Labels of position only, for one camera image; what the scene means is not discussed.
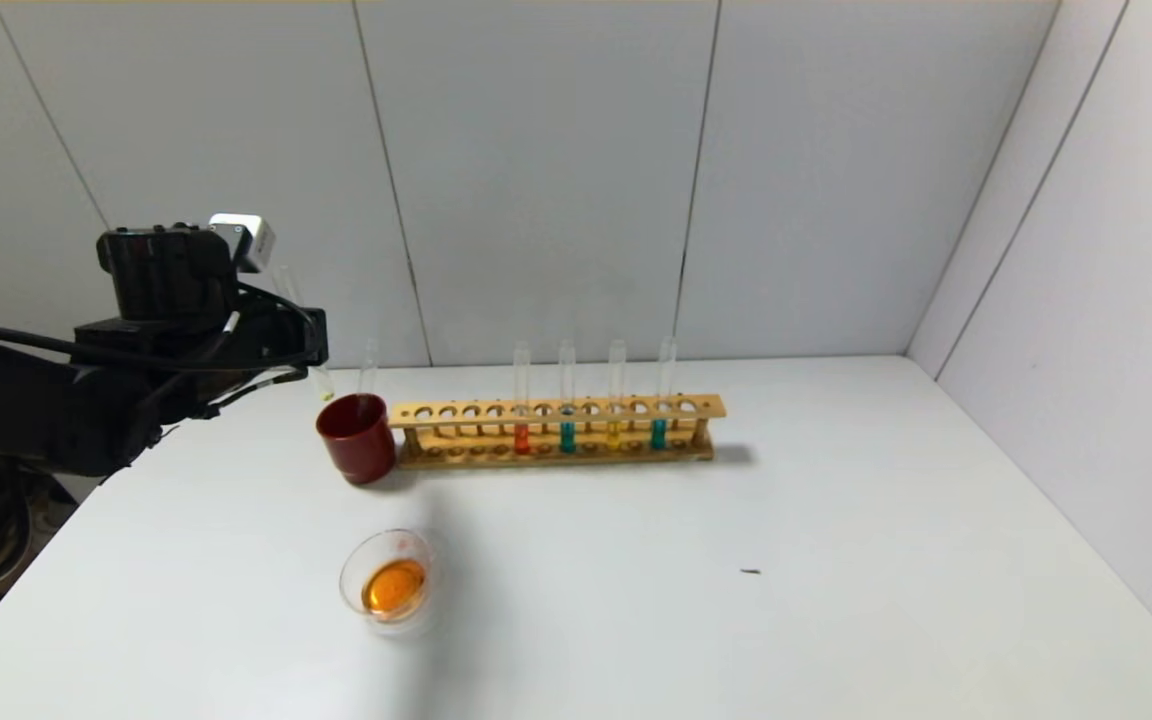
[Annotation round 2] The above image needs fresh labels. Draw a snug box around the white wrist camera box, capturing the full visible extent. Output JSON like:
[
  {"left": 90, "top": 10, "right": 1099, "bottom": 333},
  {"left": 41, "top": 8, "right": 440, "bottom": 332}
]
[{"left": 208, "top": 213, "right": 276, "bottom": 274}]

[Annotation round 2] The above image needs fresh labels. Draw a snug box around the wooden test tube rack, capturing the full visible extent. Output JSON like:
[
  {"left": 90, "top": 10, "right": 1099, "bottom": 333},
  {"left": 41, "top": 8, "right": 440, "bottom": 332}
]
[{"left": 388, "top": 394, "right": 727, "bottom": 471}]

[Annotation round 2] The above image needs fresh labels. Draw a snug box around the test tube with yellow pigment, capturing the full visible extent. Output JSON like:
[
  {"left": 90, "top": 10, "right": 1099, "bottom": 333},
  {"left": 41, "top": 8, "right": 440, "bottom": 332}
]
[
  {"left": 606, "top": 339, "right": 628, "bottom": 451},
  {"left": 276, "top": 265, "right": 336, "bottom": 402}
]

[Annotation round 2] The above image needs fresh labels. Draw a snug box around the dark red cup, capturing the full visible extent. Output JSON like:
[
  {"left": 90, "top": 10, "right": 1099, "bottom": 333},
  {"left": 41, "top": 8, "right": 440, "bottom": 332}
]
[{"left": 316, "top": 393, "right": 398, "bottom": 486}]

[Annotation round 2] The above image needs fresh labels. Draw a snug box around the clear glass beaker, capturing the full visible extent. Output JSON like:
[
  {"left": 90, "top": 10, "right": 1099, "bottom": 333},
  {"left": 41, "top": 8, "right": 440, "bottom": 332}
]
[{"left": 339, "top": 528, "right": 444, "bottom": 633}]

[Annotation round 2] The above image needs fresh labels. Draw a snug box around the test tube with teal pigment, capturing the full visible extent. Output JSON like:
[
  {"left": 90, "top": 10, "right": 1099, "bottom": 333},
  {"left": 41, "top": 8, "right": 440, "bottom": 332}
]
[
  {"left": 559, "top": 339, "right": 578, "bottom": 455},
  {"left": 649, "top": 336, "right": 679, "bottom": 451}
]

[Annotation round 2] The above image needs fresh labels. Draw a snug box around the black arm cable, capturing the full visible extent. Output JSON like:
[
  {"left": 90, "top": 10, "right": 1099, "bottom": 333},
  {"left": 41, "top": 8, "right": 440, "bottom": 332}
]
[{"left": 0, "top": 290, "right": 322, "bottom": 409}]

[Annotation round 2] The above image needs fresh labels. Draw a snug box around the test tube with red pigment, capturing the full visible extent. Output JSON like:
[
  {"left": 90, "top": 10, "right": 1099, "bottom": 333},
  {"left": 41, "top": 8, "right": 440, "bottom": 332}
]
[{"left": 513, "top": 341, "right": 533, "bottom": 457}]

